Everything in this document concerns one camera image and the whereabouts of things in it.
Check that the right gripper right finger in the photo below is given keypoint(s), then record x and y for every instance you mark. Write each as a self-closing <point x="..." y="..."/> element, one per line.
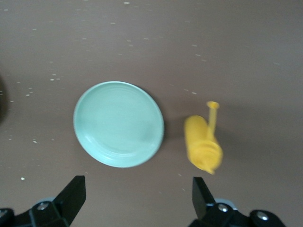
<point x="202" y="201"/>

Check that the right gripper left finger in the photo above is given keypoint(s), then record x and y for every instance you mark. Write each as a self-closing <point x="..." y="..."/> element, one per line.
<point x="68" y="203"/>

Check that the yellow squeeze sauce bottle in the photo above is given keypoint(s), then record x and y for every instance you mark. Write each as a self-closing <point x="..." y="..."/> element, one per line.
<point x="198" y="139"/>

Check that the mint green round plate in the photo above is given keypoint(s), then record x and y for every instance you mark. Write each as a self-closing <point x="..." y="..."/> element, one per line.
<point x="118" y="124"/>

